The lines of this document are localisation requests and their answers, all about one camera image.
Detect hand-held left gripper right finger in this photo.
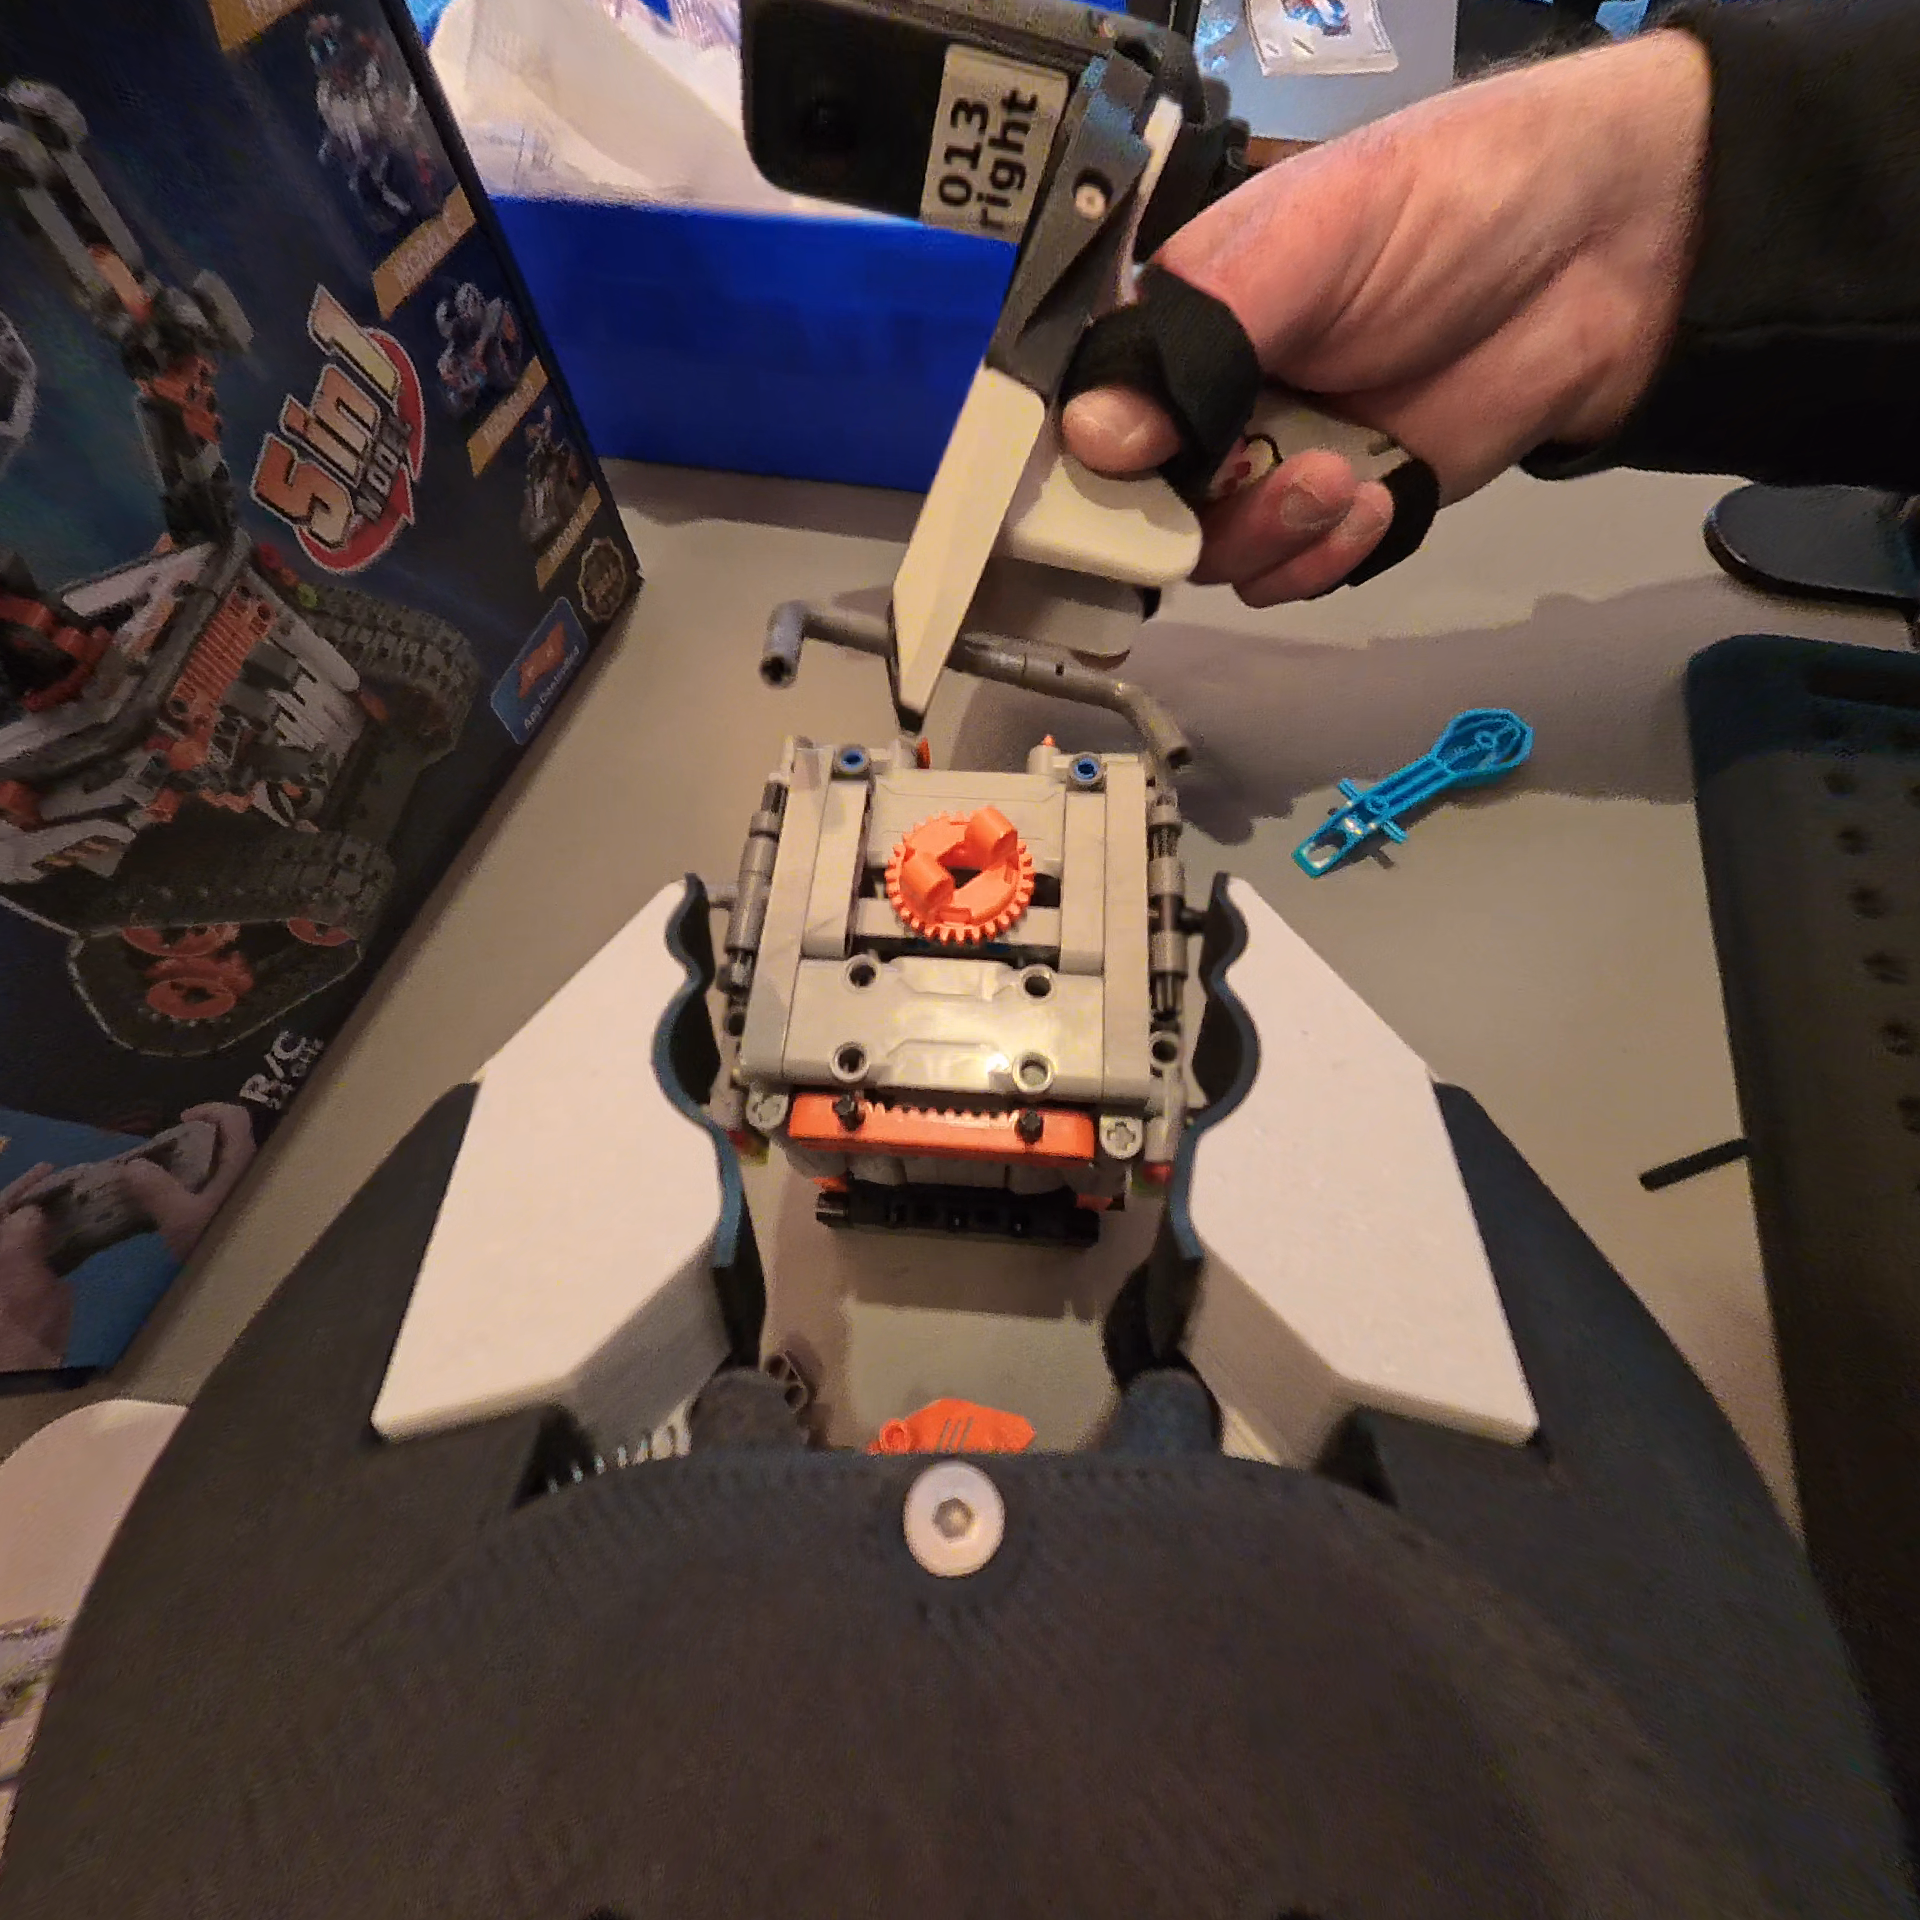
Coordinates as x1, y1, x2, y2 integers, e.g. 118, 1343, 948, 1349
1150, 872, 1550, 1466

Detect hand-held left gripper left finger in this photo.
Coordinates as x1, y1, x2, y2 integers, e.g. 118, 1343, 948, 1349
369, 872, 769, 1443

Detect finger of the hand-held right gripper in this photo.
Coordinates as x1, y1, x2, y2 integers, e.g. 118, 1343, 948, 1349
884, 354, 1052, 719

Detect grey bent toy tube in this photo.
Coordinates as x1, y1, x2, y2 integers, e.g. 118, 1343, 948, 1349
756, 600, 1189, 779

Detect blue plastic toy wrench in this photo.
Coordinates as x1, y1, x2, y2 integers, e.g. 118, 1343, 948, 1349
1299, 702, 1539, 884

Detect grey orange toy block model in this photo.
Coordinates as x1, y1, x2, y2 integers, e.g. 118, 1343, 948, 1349
714, 730, 1215, 1249

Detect person's right forearm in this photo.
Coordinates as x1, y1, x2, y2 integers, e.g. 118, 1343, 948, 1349
1525, 0, 1920, 486

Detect person's right hand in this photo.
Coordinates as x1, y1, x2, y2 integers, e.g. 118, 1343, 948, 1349
1052, 27, 1717, 612

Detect clear plastic bags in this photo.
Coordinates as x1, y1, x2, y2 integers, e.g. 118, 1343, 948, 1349
433, 0, 786, 209

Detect blue storage bin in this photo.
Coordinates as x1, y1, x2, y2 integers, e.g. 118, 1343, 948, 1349
486, 190, 1023, 497

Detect orange toy panel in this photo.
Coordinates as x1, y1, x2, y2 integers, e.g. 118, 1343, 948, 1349
868, 1402, 1033, 1459

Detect printed instruction sheet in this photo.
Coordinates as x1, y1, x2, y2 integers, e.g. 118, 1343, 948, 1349
1236, 0, 1399, 81

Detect dark perforated pad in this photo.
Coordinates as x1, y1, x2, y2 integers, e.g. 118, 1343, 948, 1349
1686, 628, 1920, 1920

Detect white stand with flat base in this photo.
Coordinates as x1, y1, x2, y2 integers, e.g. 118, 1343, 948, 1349
0, 1402, 189, 1799

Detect dark printed toy kit box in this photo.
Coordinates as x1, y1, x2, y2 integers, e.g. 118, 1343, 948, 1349
0, 0, 646, 1373

